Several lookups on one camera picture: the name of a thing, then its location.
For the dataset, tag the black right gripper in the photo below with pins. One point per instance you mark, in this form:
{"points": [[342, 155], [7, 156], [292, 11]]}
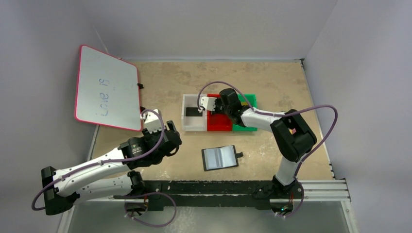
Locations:
{"points": [[215, 106]]}

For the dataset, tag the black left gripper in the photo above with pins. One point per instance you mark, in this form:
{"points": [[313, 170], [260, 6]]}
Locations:
{"points": [[168, 136]]}

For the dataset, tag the black leather card holder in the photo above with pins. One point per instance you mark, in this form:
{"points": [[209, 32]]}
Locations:
{"points": [[220, 158]]}

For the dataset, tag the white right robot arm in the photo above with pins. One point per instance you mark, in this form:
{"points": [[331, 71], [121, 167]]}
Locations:
{"points": [[293, 136]]}

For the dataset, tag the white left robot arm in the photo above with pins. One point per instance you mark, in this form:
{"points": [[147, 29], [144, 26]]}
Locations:
{"points": [[112, 174]]}

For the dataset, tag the black credit card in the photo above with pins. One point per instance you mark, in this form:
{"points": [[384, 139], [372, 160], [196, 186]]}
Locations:
{"points": [[193, 112]]}

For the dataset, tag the green plastic bin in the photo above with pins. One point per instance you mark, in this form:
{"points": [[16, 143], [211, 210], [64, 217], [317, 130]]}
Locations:
{"points": [[247, 98]]}

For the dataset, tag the red plastic bin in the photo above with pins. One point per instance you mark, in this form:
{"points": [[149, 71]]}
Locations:
{"points": [[217, 120]]}

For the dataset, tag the white plastic bin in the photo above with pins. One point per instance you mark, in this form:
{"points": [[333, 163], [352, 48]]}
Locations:
{"points": [[192, 124]]}

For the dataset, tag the pink framed whiteboard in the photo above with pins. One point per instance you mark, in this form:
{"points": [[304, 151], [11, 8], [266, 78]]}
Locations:
{"points": [[107, 91]]}

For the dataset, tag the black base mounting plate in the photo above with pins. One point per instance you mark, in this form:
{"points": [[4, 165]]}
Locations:
{"points": [[261, 195]]}

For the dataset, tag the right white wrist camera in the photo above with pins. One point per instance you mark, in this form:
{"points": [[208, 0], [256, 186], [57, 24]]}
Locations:
{"points": [[207, 104]]}

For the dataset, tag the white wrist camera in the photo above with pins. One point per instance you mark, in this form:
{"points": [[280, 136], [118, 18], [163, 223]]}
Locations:
{"points": [[152, 122], [207, 104]]}

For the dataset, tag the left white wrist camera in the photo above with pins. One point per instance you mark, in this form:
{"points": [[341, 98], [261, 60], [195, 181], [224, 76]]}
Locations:
{"points": [[152, 122]]}

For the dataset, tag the aluminium rail frame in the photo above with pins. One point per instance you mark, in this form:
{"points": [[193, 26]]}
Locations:
{"points": [[326, 207]]}

